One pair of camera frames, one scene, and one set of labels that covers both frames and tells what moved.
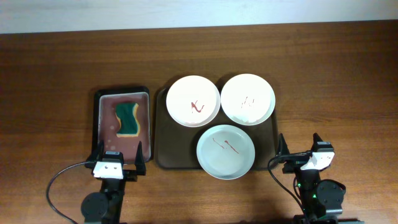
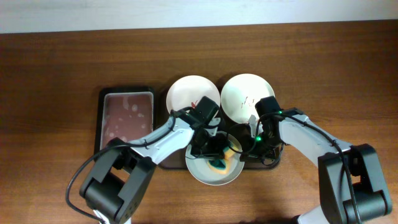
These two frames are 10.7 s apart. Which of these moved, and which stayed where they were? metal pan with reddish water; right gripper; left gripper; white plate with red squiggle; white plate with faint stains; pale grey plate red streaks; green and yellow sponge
Moved: right gripper; left gripper; pale grey plate red streaks; green and yellow sponge
Stayed: metal pan with reddish water; white plate with faint stains; white plate with red squiggle
